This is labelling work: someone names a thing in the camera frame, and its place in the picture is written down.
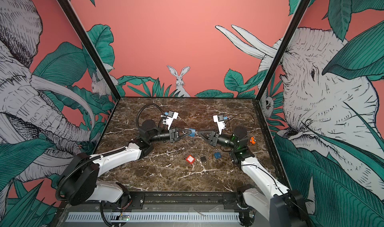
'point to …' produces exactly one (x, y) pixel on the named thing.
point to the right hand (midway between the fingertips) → (198, 135)
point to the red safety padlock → (190, 159)
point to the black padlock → (203, 159)
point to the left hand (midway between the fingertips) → (190, 132)
